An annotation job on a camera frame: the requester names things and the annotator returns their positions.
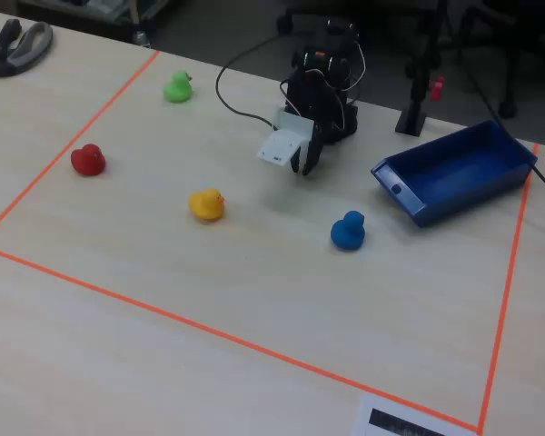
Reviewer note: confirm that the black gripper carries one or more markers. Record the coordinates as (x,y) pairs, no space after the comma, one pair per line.
(314,142)

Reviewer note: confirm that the red rubber duck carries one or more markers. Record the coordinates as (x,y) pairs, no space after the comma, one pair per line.
(88,160)

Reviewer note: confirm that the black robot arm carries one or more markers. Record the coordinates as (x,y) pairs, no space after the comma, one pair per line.
(331,68)

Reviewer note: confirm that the blue rubber duck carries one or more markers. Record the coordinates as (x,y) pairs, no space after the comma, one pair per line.
(349,231)

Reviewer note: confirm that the yellow rubber duck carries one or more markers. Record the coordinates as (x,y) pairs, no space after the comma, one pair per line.
(206,204)

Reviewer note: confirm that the green rubber duck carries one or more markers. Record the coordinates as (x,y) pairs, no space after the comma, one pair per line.
(178,88)

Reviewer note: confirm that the blue plastic box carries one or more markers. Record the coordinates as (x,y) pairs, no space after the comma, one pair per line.
(454,175)

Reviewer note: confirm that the black clamp stand red knob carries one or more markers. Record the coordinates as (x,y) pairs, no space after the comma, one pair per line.
(413,109)

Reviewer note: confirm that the orange tape line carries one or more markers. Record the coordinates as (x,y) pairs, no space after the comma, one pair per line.
(72,138)
(508,281)
(231,338)

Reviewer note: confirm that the black office chair base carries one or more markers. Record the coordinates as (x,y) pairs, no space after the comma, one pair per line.
(508,68)

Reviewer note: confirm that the white paper label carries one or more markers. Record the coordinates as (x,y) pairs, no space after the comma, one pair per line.
(390,420)

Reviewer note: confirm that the grey black hand tool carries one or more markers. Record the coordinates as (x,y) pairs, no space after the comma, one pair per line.
(13,56)

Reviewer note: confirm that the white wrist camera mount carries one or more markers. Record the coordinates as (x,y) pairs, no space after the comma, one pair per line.
(281,143)

